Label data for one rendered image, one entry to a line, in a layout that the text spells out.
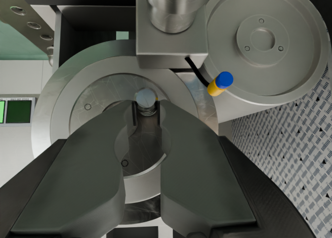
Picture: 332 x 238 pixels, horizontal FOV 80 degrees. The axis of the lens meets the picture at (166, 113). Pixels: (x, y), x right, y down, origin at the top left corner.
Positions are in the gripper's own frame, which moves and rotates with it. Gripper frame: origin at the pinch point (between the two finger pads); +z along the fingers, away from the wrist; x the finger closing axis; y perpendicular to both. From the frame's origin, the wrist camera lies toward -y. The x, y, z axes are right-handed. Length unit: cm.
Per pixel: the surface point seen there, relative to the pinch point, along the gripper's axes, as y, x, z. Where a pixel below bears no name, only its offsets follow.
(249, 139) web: 14.9, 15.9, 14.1
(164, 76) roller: 0.0, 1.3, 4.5
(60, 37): -2.3, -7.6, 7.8
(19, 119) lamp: 20.6, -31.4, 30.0
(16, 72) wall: 98, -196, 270
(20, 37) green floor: 46, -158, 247
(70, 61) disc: -0.8, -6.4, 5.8
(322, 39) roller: -2.3, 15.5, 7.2
